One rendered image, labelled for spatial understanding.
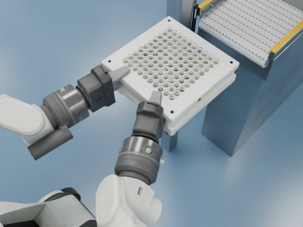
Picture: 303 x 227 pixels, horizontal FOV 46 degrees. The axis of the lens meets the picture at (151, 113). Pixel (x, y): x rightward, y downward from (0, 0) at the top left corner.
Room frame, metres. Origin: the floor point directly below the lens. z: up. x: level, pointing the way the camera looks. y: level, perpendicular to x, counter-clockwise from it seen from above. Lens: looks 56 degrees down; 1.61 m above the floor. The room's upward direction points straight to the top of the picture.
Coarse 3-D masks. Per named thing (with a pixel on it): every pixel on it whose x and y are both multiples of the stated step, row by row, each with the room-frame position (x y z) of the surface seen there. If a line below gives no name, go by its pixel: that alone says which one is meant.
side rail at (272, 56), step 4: (300, 32) 0.81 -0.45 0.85; (296, 36) 0.79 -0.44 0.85; (292, 40) 0.78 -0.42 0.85; (288, 44) 0.76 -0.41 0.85; (280, 48) 0.72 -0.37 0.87; (284, 48) 0.75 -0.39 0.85; (272, 52) 0.71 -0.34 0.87; (276, 52) 0.71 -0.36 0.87; (280, 52) 0.73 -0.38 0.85; (268, 56) 0.71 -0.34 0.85; (272, 56) 0.71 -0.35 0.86; (276, 56) 0.72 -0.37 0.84; (272, 60) 0.70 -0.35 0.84
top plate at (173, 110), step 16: (144, 32) 0.70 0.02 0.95; (192, 32) 0.70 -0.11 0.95; (128, 48) 0.64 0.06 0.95; (208, 48) 0.64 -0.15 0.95; (112, 64) 0.59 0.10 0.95; (176, 64) 0.59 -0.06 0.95; (208, 64) 0.59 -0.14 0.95; (224, 64) 0.59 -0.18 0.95; (128, 80) 0.54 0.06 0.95; (144, 80) 0.54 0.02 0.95; (176, 80) 0.54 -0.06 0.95; (208, 80) 0.54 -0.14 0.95; (144, 96) 0.49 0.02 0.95; (176, 96) 0.49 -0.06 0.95; (192, 96) 0.49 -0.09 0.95; (176, 112) 0.45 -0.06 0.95
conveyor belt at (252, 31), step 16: (224, 0) 0.98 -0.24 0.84; (240, 0) 0.98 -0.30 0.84; (256, 0) 0.98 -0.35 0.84; (272, 0) 0.98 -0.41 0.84; (208, 16) 0.90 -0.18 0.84; (224, 16) 0.90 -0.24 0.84; (240, 16) 0.90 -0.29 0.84; (256, 16) 0.90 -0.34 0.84; (272, 16) 0.90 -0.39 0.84; (288, 16) 0.90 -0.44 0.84; (208, 32) 0.86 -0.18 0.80; (224, 32) 0.83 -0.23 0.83; (240, 32) 0.83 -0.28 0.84; (256, 32) 0.83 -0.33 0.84; (272, 32) 0.83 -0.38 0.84; (288, 32) 0.83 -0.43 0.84; (240, 48) 0.78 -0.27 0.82; (256, 48) 0.76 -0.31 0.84
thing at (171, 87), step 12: (168, 36) 0.68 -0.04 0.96; (156, 48) 0.64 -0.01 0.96; (168, 48) 0.64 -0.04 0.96; (180, 48) 0.64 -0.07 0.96; (192, 48) 0.63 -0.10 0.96; (144, 60) 0.59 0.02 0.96; (156, 60) 0.59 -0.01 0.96; (204, 60) 0.59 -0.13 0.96; (168, 72) 0.56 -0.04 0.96; (180, 72) 0.56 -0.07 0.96; (192, 72) 0.57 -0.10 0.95; (168, 84) 0.52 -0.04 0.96
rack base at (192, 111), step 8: (224, 80) 0.58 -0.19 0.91; (232, 80) 0.59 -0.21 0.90; (120, 88) 0.55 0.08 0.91; (128, 88) 0.55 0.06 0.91; (216, 88) 0.55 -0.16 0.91; (224, 88) 0.56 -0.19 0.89; (128, 96) 0.53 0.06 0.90; (136, 96) 0.52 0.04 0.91; (208, 96) 0.53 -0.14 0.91; (136, 104) 0.51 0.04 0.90; (200, 104) 0.50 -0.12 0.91; (192, 112) 0.48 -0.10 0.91; (184, 120) 0.46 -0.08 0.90; (168, 128) 0.43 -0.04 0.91; (176, 128) 0.44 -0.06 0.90
